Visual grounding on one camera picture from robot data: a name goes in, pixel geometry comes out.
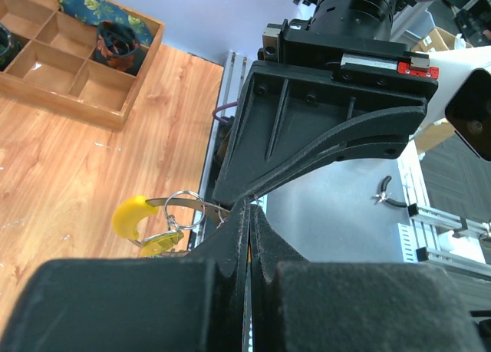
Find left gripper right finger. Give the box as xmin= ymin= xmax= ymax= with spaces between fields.
xmin=249 ymin=206 xmax=487 ymax=351

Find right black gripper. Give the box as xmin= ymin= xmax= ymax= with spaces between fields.
xmin=213 ymin=18 xmax=439 ymax=206

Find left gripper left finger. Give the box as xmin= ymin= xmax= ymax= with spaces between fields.
xmin=1 ymin=200 xmax=250 ymax=351

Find metal key organizer ring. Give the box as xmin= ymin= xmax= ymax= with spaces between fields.
xmin=110 ymin=190 xmax=231 ymax=258

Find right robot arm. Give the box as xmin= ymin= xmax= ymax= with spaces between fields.
xmin=213 ymin=0 xmax=439 ymax=206

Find black pliers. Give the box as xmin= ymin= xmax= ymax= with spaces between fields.
xmin=372 ymin=175 xmax=407 ymax=209

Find dark rolled tie bottom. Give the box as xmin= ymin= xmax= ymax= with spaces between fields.
xmin=94 ymin=21 xmax=146 ymax=76

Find dark rolled tie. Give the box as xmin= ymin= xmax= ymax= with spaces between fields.
xmin=94 ymin=21 xmax=146 ymax=76
xmin=0 ymin=25 xmax=22 ymax=71

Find wooden compartment tray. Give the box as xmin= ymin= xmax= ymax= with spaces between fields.
xmin=1 ymin=0 xmax=164 ymax=130

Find blue floral rolled tie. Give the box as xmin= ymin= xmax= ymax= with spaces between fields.
xmin=57 ymin=0 xmax=154 ymax=46

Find dark rolled tie middle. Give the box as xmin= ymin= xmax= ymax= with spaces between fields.
xmin=0 ymin=25 xmax=22 ymax=71

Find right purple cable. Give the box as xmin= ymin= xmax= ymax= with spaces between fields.
xmin=213 ymin=101 xmax=241 ymax=123

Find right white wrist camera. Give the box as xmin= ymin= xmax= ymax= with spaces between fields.
xmin=413 ymin=46 xmax=490 ymax=161

